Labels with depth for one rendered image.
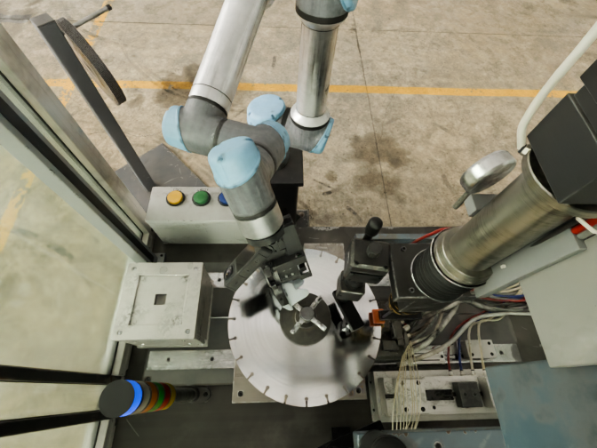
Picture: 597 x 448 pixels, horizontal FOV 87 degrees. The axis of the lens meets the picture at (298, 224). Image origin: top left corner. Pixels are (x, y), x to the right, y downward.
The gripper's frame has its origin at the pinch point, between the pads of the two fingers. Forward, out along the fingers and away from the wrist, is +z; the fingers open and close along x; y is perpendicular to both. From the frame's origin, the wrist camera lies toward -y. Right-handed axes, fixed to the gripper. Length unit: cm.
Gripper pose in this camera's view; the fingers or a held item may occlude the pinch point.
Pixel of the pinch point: (286, 306)
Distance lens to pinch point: 68.1
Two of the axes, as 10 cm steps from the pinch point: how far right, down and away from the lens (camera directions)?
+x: -2.2, -5.1, 8.3
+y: 9.3, -3.5, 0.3
